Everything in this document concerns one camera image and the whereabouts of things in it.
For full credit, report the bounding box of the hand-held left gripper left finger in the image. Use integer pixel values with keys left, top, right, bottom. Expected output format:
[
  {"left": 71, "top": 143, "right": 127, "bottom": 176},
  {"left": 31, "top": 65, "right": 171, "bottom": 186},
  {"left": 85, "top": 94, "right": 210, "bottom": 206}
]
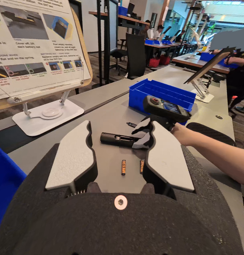
[{"left": 45, "top": 120, "right": 98, "bottom": 190}]

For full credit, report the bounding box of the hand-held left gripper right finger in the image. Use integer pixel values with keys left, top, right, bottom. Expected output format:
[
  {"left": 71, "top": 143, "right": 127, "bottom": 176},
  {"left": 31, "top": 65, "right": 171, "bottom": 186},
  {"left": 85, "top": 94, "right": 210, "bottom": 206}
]
[{"left": 144, "top": 120, "right": 195, "bottom": 192}]

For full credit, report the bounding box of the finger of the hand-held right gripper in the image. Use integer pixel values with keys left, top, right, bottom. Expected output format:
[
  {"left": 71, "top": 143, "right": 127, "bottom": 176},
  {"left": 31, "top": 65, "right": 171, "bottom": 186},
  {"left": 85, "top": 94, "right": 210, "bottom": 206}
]
[
  {"left": 131, "top": 118, "right": 153, "bottom": 136},
  {"left": 132, "top": 132, "right": 152, "bottom": 149}
]

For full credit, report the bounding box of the black remote control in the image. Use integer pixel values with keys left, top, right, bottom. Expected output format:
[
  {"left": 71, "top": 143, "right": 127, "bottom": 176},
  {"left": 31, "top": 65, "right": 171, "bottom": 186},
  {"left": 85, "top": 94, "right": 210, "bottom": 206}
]
[{"left": 100, "top": 132, "right": 141, "bottom": 148}]

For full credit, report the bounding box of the person's right forearm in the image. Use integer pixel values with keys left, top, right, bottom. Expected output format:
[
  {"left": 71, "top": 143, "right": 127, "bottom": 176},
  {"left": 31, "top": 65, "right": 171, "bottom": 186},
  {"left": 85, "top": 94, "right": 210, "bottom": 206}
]
[{"left": 181, "top": 129, "right": 244, "bottom": 188}]

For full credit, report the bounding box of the person's right hand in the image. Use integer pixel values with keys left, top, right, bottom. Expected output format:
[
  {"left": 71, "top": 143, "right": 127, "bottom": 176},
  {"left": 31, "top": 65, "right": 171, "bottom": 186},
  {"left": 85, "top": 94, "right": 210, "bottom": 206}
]
[{"left": 171, "top": 123, "right": 187, "bottom": 146}]

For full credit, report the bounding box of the black quilted cushion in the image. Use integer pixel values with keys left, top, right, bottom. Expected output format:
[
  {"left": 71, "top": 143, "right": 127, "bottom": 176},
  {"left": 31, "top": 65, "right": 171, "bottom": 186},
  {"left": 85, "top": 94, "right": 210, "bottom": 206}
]
[{"left": 186, "top": 122, "right": 236, "bottom": 147}]

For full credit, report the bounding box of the white folding stand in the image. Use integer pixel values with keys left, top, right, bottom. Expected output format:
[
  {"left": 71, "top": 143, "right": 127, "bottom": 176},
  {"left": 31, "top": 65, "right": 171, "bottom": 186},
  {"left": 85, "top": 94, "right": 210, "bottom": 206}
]
[{"left": 191, "top": 79, "right": 214, "bottom": 103}]

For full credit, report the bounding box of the wooden edged desk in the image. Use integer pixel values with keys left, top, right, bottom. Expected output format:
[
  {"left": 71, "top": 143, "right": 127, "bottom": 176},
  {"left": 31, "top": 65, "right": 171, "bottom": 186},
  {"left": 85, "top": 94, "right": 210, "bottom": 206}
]
[{"left": 172, "top": 53, "right": 230, "bottom": 74}]

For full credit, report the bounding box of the black office chair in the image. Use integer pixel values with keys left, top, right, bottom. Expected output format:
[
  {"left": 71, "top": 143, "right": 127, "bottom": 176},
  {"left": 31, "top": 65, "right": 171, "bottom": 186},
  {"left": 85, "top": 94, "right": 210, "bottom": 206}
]
[{"left": 115, "top": 33, "right": 146, "bottom": 80}]

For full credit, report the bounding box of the wooden backed display board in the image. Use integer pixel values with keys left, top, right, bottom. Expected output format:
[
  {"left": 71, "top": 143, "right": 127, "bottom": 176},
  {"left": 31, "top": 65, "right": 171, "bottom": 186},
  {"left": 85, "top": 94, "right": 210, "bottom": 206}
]
[{"left": 183, "top": 47, "right": 236, "bottom": 84}]

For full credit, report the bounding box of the wooden top desk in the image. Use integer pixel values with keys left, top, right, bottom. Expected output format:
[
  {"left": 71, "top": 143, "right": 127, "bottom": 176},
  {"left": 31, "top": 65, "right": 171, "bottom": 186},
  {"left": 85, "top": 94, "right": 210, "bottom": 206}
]
[{"left": 89, "top": 11, "right": 150, "bottom": 34}]

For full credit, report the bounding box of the black framed whiteboard easel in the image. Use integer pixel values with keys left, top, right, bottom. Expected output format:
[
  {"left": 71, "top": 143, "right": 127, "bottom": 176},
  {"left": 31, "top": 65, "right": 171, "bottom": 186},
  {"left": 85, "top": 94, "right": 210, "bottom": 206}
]
[{"left": 96, "top": 0, "right": 118, "bottom": 86}]

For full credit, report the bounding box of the instruction poster board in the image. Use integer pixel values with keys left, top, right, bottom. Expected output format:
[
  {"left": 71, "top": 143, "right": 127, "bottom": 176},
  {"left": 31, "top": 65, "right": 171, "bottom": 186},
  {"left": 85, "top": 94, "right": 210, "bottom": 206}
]
[{"left": 0, "top": 0, "right": 93, "bottom": 110}]

